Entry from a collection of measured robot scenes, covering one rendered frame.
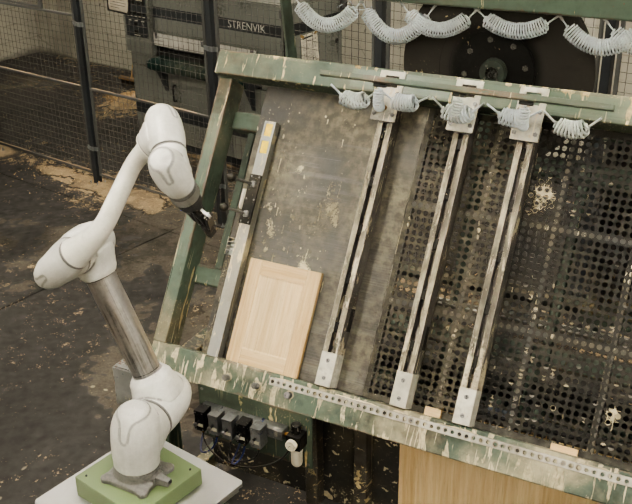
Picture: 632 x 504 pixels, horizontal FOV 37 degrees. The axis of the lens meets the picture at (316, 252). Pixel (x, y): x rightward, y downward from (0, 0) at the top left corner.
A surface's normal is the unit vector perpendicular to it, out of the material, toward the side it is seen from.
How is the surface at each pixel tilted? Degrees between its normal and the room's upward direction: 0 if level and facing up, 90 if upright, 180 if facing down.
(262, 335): 57
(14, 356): 0
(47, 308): 0
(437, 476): 90
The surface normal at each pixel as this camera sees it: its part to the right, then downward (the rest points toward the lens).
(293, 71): -0.40, -0.16
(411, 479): -0.46, 0.39
